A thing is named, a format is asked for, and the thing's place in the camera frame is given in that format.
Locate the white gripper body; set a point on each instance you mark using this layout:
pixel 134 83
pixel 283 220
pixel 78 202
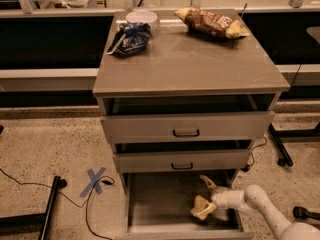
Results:
pixel 220 197

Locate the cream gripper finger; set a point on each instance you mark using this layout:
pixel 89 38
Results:
pixel 210 184
pixel 211 207

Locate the yellow sponge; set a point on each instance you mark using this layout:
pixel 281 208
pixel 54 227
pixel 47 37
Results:
pixel 199 206

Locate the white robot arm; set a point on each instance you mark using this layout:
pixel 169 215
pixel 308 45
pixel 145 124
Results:
pixel 252 200

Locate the open bottom drawer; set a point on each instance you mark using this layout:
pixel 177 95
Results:
pixel 159 208

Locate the top drawer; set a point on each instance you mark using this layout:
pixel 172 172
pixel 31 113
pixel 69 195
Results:
pixel 186 127

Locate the grey drawer cabinet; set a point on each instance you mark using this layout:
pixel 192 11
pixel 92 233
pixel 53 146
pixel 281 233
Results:
pixel 183 72

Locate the middle drawer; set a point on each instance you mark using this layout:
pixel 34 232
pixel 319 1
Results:
pixel 180 161

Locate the black stand leg right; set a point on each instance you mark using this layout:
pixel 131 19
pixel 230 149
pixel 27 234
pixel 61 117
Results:
pixel 277 136

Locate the black stand leg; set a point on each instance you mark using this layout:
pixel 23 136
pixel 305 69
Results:
pixel 38 222
pixel 277 136

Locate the black caster foot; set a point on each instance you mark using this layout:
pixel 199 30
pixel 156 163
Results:
pixel 302 213

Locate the blue tape cross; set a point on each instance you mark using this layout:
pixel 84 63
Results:
pixel 93 182

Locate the brown chip bag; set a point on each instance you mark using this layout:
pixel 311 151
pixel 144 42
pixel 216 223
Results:
pixel 216 25

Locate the blue chip bag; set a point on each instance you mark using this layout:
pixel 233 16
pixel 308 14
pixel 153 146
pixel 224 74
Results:
pixel 130 39

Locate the black stand leg left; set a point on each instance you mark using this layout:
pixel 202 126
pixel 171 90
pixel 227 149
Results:
pixel 38 222

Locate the white bowl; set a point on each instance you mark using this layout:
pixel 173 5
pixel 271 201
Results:
pixel 143 17

